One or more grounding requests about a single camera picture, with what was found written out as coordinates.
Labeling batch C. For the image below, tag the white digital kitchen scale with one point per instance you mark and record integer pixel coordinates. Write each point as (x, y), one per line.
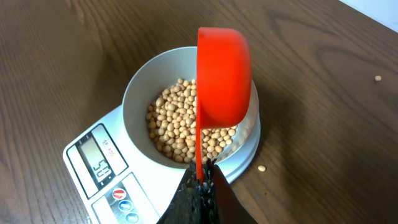
(115, 181)

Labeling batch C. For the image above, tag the soybeans in bowl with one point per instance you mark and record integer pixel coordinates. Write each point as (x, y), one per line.
(172, 120)

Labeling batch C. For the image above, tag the grey round bowl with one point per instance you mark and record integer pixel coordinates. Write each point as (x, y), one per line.
(161, 72)

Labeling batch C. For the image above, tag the spilled soybean near scale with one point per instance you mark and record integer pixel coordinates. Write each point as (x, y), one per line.
(262, 168)

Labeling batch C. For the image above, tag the red measuring scoop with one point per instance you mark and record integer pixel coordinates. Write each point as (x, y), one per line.
(223, 82)

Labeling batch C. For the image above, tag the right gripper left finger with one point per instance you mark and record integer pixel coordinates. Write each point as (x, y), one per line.
(185, 206)

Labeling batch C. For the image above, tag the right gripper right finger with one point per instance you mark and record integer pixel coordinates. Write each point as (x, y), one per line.
(230, 210)

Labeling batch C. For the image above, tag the spilled soybean far right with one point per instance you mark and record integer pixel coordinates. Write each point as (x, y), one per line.
(377, 78)

